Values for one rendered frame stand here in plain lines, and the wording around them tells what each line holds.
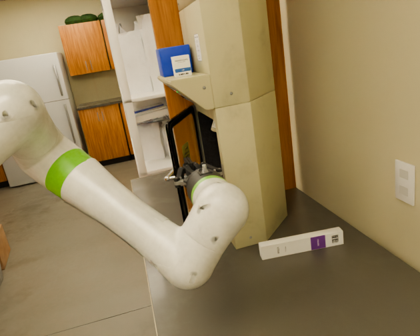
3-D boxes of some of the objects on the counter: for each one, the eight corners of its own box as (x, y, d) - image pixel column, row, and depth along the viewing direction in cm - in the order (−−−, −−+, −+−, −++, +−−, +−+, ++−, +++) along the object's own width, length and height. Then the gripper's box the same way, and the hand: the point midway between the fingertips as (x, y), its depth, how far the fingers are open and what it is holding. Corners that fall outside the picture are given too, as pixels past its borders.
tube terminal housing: (269, 199, 161) (246, 2, 137) (305, 231, 131) (285, -14, 107) (211, 213, 156) (178, 12, 133) (236, 249, 126) (199, -2, 103)
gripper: (229, 166, 91) (206, 145, 113) (175, 178, 88) (163, 154, 111) (233, 195, 93) (209, 169, 115) (181, 207, 91) (167, 178, 113)
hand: (189, 165), depth 110 cm, fingers closed
